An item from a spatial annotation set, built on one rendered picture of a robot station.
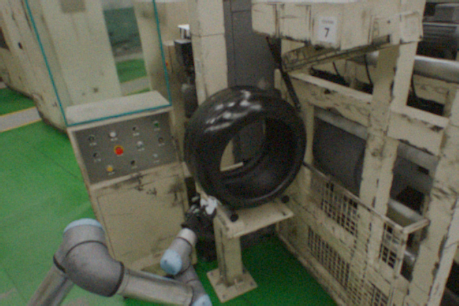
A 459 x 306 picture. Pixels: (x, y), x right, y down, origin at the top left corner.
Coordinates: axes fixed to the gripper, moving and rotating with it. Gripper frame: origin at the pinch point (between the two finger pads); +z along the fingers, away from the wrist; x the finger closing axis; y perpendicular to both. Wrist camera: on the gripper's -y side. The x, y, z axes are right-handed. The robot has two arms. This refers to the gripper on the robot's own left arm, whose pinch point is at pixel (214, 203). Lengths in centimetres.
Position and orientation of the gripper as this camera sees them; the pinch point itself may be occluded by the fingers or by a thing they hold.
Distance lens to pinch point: 141.7
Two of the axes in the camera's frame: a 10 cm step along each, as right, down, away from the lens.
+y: -4.3, -8.2, -3.9
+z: 3.9, -5.5, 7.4
